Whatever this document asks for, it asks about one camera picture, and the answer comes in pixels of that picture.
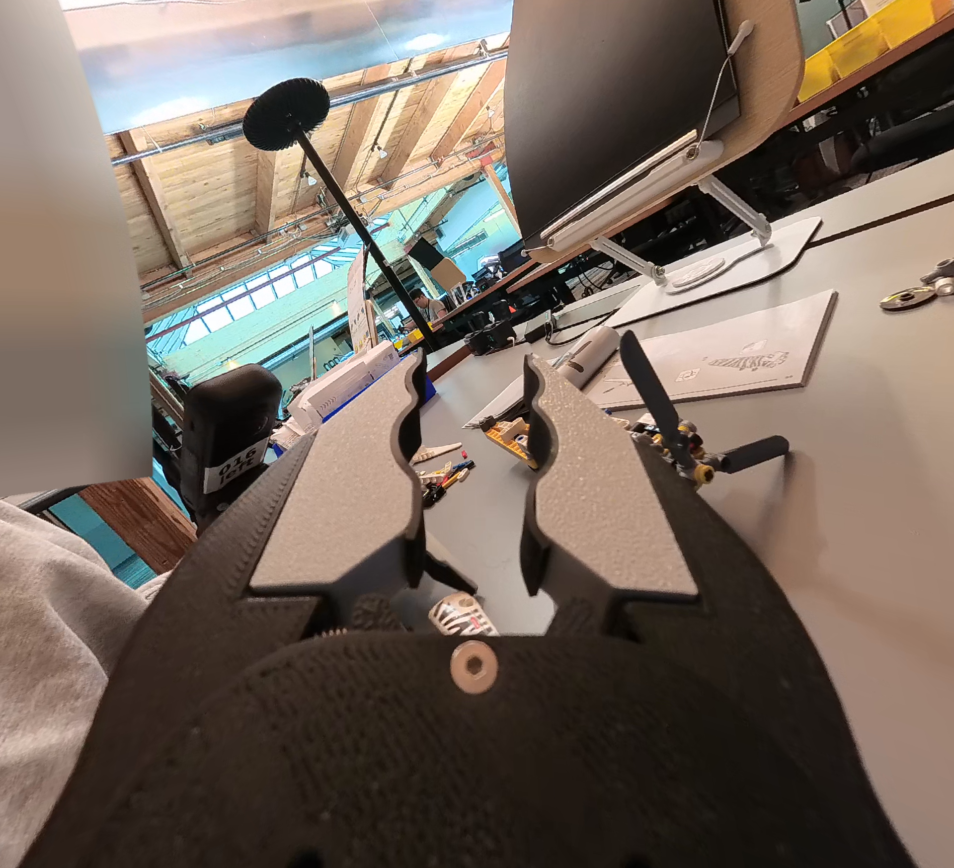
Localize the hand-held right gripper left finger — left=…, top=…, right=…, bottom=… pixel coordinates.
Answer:
left=248, top=348, right=429, bottom=598

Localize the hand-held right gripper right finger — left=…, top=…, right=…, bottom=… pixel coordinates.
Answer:
left=519, top=354, right=702, bottom=599

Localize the zebra-striped lego piece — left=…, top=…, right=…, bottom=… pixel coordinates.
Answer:
left=428, top=594, right=499, bottom=638

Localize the cluster of small lego pieces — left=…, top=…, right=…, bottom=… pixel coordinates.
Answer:
left=416, top=458, right=478, bottom=508

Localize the yellow lego piece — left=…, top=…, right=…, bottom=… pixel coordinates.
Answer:
left=480, top=417, right=541, bottom=471

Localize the stack of white boxes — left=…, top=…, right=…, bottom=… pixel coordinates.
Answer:
left=287, top=340, right=405, bottom=431

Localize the white cylinder tube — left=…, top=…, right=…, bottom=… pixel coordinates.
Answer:
left=555, top=326, right=621, bottom=392

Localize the white yellow standing banner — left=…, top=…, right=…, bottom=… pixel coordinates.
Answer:
left=346, top=245, right=378, bottom=356

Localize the grey flat device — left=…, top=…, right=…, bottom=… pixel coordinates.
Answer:
left=522, top=279, right=648, bottom=349

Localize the small black device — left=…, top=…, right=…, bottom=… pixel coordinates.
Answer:
left=465, top=320, right=517, bottom=356

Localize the white instruction booklet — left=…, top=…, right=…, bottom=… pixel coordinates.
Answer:
left=589, top=289, right=840, bottom=411

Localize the person's grey sweatshirt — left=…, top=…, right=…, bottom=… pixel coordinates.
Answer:
left=0, top=499, right=171, bottom=868

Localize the black disc lamp on pole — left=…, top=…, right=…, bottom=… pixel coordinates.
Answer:
left=242, top=78, right=441, bottom=355

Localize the silver laptop stand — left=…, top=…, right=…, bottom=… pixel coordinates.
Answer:
left=522, top=138, right=824, bottom=329

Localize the black office chair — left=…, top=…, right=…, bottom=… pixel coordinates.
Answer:
left=850, top=114, right=954, bottom=177

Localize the yellow plastic bin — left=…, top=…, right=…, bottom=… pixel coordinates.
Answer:
left=797, top=44, right=842, bottom=102
left=827, top=17, right=893, bottom=80
left=875, top=0, right=954, bottom=54

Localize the black laptop on stand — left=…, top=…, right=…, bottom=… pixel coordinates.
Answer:
left=522, top=0, right=807, bottom=267

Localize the white tethered cable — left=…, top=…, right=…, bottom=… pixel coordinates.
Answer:
left=697, top=20, right=755, bottom=158

